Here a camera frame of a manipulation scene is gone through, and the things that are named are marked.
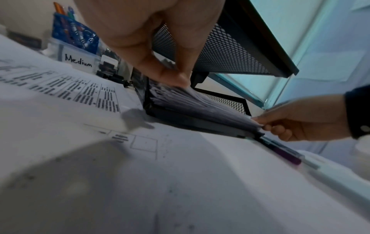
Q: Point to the dark blue pen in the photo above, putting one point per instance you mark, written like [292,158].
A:
[286,155]

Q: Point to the black mesh paper tray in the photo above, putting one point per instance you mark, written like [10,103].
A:
[231,57]

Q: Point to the black marker pen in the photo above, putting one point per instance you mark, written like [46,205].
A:
[312,165]

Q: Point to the white paper note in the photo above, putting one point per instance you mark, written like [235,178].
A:
[332,66]

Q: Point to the frosted glass partition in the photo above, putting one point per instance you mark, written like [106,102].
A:
[347,34]

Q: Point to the white tape dispenser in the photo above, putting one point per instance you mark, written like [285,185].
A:
[109,60]

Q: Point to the printed paper bundle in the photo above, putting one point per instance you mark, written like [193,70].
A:
[202,107]

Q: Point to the red pen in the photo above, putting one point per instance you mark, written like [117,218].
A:
[59,8]

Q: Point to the clear plastic lidded box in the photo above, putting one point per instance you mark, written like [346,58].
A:
[78,61]

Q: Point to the person's right hand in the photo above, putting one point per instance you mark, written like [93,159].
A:
[312,118]

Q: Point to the pile of papers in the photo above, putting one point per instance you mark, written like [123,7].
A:
[115,182]

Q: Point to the green and white pen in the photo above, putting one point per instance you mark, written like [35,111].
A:
[70,12]

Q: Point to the person's left hand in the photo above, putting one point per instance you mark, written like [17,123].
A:
[121,22]

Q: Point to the black right wristband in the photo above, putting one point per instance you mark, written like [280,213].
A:
[358,109]

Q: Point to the blue pen holder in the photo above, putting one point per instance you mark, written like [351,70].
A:
[75,32]

